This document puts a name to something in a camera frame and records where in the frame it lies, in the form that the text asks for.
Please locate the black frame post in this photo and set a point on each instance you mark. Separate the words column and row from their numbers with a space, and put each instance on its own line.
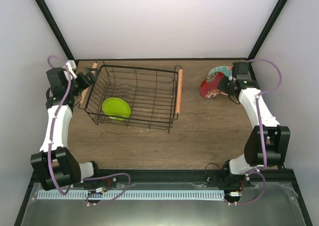
column 54, row 28
column 279, row 6

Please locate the right black frame post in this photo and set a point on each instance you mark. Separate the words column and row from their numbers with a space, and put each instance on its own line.
column 279, row 6

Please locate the black wire dish rack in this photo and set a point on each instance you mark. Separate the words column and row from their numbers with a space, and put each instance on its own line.
column 150, row 92

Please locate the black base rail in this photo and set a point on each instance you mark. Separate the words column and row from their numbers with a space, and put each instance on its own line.
column 211, row 178

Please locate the lime green plate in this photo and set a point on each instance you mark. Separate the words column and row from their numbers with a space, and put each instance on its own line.
column 116, row 109

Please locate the light blue slotted strip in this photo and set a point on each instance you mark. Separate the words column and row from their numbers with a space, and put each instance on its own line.
column 209, row 195

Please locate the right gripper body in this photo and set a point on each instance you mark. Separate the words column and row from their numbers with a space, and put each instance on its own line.
column 229, row 89

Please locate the large red blue-flower plate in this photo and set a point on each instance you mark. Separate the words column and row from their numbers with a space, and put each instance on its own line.
column 221, row 70

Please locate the left black frame post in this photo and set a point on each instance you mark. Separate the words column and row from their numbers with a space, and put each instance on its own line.
column 54, row 28

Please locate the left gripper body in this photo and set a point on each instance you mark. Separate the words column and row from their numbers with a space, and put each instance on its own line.
column 78, row 90

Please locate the small red floral plate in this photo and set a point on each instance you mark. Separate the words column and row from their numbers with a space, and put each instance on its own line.
column 204, row 89

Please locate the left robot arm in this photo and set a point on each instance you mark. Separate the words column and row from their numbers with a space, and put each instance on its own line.
column 54, row 165

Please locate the right wooden rack handle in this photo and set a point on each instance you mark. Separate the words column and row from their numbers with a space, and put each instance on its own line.
column 179, row 91

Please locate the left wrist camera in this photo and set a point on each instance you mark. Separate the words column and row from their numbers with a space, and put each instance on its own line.
column 71, row 67

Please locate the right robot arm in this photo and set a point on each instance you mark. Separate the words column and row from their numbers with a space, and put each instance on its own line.
column 268, row 142

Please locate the metal front panel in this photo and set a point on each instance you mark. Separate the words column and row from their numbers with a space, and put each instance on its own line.
column 273, row 204

